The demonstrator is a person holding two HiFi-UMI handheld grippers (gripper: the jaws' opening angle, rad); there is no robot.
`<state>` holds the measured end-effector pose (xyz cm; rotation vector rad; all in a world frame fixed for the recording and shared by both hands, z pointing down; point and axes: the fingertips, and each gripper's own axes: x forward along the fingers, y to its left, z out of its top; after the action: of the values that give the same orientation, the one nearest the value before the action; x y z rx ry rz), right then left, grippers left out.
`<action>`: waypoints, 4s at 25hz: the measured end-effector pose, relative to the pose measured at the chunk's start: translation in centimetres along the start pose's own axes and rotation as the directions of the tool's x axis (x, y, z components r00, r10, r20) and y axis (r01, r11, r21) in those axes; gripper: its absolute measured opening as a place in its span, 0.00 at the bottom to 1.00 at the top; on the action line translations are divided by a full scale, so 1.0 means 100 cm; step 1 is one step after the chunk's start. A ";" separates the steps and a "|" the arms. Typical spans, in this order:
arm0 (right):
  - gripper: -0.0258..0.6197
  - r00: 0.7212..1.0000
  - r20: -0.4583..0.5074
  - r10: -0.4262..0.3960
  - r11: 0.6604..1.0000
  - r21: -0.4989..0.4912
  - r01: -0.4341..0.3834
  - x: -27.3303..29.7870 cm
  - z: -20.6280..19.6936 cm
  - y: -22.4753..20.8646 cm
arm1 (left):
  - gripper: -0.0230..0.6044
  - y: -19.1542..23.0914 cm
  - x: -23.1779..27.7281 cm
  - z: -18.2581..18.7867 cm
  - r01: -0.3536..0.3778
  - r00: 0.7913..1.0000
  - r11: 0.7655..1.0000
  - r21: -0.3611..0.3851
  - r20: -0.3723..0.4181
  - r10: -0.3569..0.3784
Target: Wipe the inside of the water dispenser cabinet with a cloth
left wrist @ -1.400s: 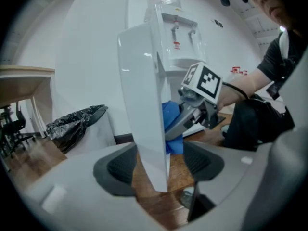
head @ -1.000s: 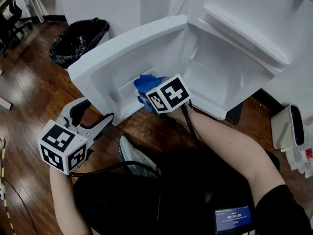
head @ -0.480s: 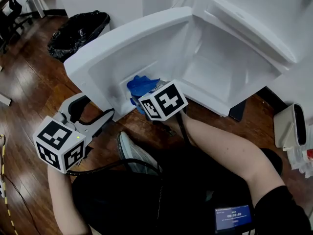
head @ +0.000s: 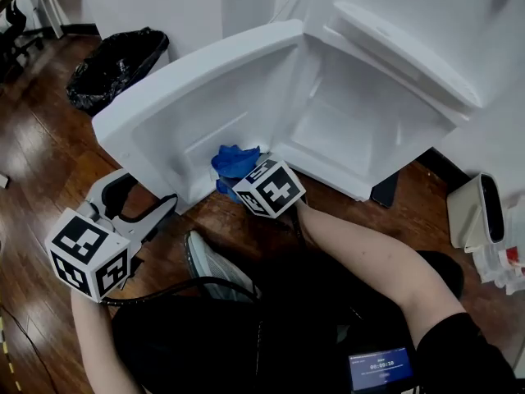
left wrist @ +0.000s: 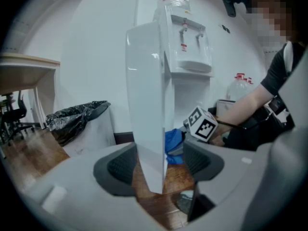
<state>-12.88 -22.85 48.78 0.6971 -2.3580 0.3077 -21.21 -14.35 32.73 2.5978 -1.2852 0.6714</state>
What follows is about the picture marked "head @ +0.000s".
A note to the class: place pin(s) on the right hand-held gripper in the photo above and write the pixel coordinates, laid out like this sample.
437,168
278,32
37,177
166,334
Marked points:
270,189

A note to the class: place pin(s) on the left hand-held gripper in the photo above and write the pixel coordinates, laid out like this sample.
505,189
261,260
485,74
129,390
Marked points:
86,253

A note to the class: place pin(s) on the blue cloth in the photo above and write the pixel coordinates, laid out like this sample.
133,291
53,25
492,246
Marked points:
236,162

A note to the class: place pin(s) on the white water dispenser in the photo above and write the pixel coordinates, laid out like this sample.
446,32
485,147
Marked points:
197,97

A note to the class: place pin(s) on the person's left forearm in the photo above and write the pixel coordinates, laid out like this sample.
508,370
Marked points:
94,343

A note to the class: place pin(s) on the person's right forearm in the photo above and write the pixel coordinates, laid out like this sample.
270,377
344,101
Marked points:
369,261

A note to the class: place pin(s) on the grey sneaker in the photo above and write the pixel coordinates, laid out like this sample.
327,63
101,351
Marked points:
217,265

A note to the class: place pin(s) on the white plank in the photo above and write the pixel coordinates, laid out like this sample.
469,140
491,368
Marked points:
3,180

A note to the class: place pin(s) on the black trash bag bin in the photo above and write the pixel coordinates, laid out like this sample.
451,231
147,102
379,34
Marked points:
115,68

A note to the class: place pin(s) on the white drip tray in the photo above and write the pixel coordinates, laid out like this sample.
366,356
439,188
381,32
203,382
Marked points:
410,51

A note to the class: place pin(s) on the black office chair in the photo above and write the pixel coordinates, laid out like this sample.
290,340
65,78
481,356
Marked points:
14,39

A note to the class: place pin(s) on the beige slim waste bin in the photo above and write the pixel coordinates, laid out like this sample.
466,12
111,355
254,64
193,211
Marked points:
465,216

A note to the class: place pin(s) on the black screen device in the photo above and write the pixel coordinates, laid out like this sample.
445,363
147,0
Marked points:
379,369

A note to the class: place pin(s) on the white-legged desk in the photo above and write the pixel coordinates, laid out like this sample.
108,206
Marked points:
49,2

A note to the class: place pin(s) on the clear bag of bottles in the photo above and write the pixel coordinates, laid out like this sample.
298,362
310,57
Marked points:
504,269

